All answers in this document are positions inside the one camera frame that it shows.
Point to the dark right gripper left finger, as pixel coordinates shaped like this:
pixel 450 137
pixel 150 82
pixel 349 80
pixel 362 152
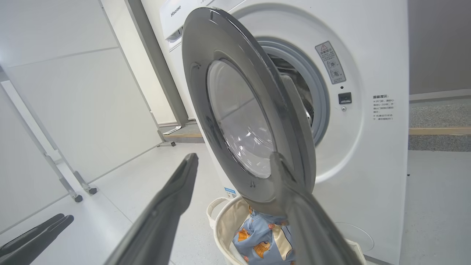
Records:
pixel 158 224

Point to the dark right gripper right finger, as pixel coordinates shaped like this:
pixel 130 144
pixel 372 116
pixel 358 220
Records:
pixel 312 235

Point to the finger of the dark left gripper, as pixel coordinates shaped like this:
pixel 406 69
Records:
pixel 33 230
pixel 40 243

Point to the blue cartoon print garment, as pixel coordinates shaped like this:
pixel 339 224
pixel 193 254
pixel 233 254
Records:
pixel 257 235

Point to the round black glass washer door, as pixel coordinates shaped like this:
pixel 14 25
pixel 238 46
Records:
pixel 206 48

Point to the cream canvas laundry basket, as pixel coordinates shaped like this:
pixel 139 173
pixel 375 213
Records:
pixel 224 224

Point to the white front-load washing machine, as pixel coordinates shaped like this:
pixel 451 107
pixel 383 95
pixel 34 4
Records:
pixel 368 165

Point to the white partition panel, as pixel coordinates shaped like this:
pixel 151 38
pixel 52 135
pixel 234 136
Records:
pixel 22 169
pixel 84 103

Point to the blue energy label sticker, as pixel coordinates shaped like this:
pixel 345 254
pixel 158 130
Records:
pixel 230 192

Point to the grey warning sticker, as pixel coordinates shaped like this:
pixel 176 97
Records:
pixel 330 62

